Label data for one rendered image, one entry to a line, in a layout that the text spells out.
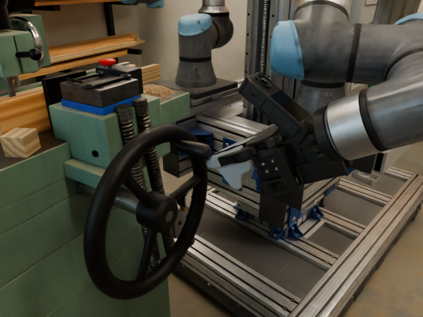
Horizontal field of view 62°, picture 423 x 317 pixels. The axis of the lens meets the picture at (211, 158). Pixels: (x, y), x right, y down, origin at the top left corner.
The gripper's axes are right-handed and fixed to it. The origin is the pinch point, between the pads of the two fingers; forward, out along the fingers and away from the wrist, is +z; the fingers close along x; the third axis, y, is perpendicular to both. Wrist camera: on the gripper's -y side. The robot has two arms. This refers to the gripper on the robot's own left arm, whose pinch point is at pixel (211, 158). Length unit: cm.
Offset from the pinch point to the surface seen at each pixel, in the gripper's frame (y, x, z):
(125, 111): -12.7, -4.3, 7.8
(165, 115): -9.5, 18.8, 22.3
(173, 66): -62, 309, 247
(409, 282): 100, 95, 12
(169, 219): 5.8, -6.8, 8.1
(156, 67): -23, 35, 32
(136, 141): -7.8, -9.9, 2.4
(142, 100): -13.1, -0.1, 7.6
